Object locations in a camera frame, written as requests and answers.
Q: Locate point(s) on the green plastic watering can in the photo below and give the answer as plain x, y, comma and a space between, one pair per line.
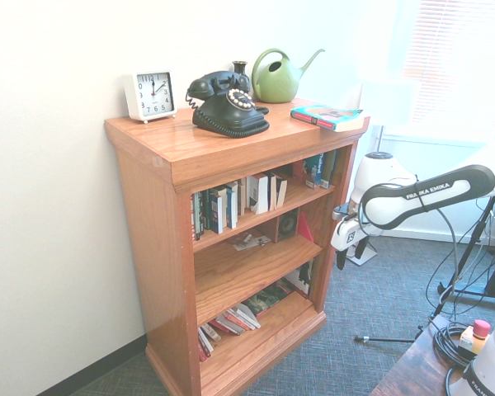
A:
276, 86

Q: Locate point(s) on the red and white book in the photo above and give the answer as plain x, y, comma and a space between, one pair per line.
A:
303, 169

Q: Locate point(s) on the black and white spine book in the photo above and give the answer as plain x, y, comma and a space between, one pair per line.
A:
216, 214

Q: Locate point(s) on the black camera stand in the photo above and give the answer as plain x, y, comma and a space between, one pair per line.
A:
470, 244

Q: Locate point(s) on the red and black book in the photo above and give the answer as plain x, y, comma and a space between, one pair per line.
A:
196, 218

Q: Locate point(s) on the white red paperback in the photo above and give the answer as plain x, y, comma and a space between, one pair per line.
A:
205, 347

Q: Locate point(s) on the white window blinds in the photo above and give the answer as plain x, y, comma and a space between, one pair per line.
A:
458, 62

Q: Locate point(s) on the white thin paperback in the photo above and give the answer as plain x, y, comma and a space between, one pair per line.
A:
210, 331

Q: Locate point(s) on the black rotary telephone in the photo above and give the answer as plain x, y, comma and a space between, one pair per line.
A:
227, 119

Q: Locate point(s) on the blue Thailand travel book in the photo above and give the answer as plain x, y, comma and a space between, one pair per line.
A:
319, 169

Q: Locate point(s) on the red spine paperback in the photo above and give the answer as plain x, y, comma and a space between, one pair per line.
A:
231, 323

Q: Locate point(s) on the black tripod leg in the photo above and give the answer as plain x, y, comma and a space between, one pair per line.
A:
379, 339

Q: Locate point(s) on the white thick paperback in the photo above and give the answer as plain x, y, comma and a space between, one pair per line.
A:
259, 191

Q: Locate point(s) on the black glossy vase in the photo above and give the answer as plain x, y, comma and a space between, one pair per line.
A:
240, 68

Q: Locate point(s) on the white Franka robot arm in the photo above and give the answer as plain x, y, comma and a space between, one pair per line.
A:
429, 194

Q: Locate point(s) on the dark green cover book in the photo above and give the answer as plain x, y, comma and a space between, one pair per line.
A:
268, 298

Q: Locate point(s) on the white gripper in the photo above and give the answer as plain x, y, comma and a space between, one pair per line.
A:
350, 235

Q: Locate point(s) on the red thin book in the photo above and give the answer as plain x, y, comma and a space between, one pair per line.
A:
305, 231

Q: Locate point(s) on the dark wooden table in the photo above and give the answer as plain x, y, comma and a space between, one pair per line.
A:
416, 371

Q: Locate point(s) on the white square alarm clock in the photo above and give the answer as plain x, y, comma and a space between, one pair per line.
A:
152, 95

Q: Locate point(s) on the black and white cover book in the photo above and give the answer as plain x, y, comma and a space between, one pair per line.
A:
303, 276

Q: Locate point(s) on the wooden bookshelf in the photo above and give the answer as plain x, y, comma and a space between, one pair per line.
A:
148, 247

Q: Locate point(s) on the red yellow emergency stop button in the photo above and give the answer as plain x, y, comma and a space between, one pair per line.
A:
480, 328

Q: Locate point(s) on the green spine book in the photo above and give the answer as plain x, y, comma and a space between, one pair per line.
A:
331, 167

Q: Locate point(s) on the blue and white spine book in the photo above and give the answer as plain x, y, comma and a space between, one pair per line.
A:
232, 206

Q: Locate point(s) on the small brown speaker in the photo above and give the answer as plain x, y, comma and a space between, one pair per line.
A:
288, 224

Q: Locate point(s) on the white floor stand base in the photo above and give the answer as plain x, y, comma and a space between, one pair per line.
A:
365, 257

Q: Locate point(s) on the large white paperback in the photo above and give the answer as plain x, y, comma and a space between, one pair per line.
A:
247, 315

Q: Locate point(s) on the thin dark cream paperback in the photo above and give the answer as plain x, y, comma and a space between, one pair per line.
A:
242, 196

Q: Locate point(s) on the teal and red paperback book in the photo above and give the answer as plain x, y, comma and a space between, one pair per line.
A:
326, 116

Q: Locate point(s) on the loose printed papers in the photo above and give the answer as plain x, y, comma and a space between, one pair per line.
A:
251, 241

